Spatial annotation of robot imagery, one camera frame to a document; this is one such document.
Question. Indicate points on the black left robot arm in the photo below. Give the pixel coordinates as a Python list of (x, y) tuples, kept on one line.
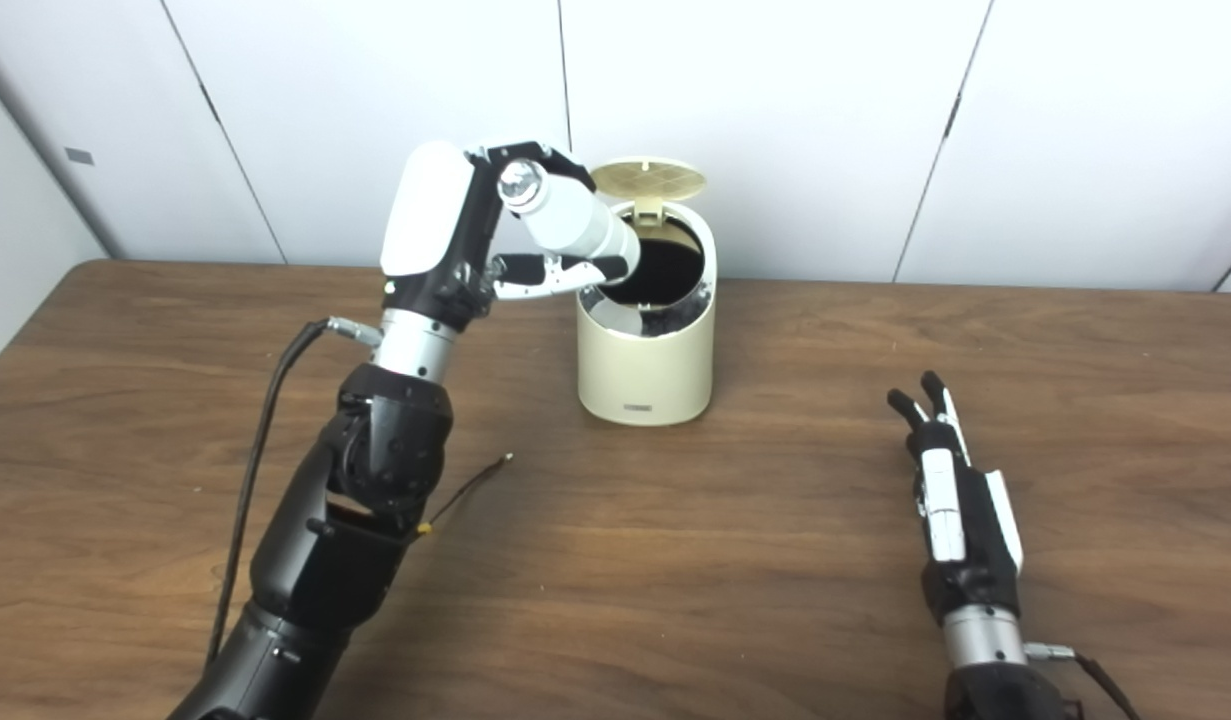
[(375, 470)]

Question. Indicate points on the small white plastic bottle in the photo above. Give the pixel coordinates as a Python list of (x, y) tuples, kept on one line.
[(575, 225)]

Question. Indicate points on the cream round bin lid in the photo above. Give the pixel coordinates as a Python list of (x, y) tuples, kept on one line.
[(650, 178)]

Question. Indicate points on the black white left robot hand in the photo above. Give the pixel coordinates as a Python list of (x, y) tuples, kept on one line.
[(430, 215)]

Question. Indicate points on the cream-colored bin body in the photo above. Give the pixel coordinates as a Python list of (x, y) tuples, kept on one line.
[(645, 370)]

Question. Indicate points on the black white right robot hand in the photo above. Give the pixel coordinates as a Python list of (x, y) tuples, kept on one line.
[(975, 560)]

